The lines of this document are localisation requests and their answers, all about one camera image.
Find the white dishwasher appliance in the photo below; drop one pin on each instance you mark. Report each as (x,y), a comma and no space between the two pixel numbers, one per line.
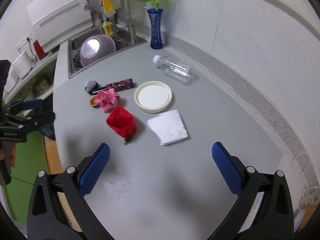
(55,21)

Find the steel pot on shelf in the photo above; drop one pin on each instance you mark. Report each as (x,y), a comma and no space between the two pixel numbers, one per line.
(42,85)

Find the yellow sponge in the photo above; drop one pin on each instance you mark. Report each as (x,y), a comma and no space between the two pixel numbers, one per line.
(107,26)

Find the purple plastic basin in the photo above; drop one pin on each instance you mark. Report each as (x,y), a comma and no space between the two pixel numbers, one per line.
(95,48)

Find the blue glass vase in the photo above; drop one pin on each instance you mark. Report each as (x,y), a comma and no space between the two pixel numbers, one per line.
(155,16)

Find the white round plastic lid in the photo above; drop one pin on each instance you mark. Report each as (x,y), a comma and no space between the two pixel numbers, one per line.
(153,96)

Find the stainless steel sink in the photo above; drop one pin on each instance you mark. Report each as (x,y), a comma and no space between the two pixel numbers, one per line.
(121,38)

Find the person left hand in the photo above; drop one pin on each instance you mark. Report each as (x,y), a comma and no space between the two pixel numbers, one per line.
(8,152)

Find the tall steel faucet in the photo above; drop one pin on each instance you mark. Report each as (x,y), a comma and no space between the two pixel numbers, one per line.
(130,26)

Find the red cloth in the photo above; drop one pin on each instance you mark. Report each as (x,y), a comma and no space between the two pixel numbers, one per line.
(122,122)

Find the grey sock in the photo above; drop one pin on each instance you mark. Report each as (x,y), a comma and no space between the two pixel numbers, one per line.
(90,86)

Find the wall power socket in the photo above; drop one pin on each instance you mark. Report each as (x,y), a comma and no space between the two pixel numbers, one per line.
(23,41)

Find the pink paper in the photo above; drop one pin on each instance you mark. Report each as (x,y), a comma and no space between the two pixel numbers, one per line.
(107,100)

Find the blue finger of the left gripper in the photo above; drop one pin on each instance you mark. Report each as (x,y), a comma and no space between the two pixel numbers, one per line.
(36,121)
(32,104)

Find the white rice cooker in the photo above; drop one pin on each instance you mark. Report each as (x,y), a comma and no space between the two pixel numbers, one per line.
(22,65)

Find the clear plastic bottle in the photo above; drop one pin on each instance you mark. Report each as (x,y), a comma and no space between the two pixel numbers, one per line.
(177,70)

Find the black floral tube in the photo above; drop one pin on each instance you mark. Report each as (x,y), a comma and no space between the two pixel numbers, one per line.
(117,86)

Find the white napkin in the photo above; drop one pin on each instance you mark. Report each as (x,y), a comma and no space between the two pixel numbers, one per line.
(168,127)

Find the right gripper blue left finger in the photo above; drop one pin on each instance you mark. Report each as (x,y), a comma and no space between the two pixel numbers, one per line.
(90,169)

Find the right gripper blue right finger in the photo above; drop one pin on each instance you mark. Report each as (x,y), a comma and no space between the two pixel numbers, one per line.
(230,168)

